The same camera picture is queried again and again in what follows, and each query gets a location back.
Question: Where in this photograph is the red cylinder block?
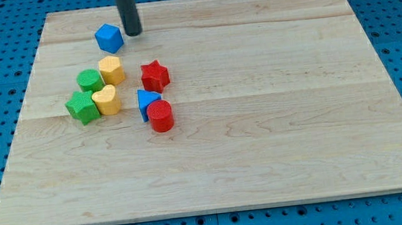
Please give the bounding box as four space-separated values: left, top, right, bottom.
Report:
147 100 174 133

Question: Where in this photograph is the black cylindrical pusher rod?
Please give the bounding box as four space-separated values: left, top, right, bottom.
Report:
115 0 142 37

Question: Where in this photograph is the green star block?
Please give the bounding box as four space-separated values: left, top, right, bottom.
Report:
65 90 101 125

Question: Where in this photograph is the blue triangle block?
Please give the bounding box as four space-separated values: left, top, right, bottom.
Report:
137 89 162 122

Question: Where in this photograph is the green cylinder block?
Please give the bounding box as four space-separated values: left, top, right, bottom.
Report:
76 69 105 92

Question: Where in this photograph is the wooden board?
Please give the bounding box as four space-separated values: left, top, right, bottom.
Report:
0 0 402 225

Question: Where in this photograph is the red star block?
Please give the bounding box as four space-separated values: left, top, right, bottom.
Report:
140 60 170 94

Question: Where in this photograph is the blue cube block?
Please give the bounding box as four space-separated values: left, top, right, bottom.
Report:
95 24 124 54

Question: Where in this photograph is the yellow hexagon block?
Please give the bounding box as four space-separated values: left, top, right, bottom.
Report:
98 56 126 86

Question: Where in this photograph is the yellow heart block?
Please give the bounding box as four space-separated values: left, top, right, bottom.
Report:
92 84 121 115

